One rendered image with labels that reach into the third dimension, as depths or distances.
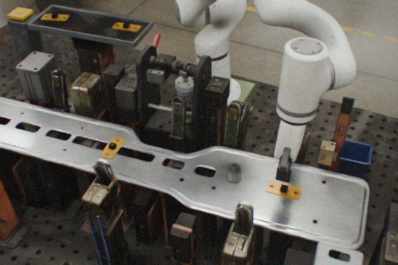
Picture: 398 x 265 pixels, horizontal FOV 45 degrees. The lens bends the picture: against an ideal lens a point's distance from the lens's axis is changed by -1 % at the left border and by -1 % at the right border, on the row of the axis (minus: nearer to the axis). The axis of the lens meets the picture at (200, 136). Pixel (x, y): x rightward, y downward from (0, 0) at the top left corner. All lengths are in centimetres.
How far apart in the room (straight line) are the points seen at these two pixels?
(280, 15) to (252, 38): 278
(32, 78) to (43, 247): 50
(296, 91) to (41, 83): 82
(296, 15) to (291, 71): 12
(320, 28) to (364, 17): 323
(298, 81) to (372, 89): 245
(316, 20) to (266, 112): 94
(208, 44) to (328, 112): 59
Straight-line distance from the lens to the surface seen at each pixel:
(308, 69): 91
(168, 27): 391
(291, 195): 118
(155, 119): 144
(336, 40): 100
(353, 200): 121
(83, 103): 144
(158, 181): 121
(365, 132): 190
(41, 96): 152
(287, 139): 101
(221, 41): 161
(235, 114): 126
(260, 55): 356
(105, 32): 150
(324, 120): 190
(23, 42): 171
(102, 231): 120
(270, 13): 98
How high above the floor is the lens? 188
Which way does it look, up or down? 42 degrees down
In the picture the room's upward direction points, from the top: 1 degrees counter-clockwise
